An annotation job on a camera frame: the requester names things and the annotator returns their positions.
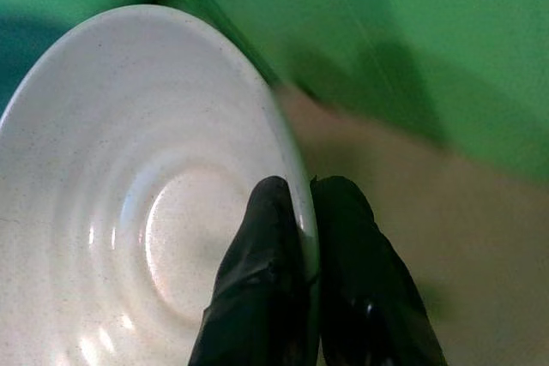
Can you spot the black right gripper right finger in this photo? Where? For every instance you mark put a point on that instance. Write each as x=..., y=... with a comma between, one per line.
x=369, y=280

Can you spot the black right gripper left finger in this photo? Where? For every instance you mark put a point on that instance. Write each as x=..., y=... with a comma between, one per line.
x=253, y=280

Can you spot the white speckled ceramic plate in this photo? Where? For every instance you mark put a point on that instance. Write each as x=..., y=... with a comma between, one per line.
x=107, y=177

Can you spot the green plastic bin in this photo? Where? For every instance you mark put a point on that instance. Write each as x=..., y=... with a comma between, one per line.
x=343, y=27

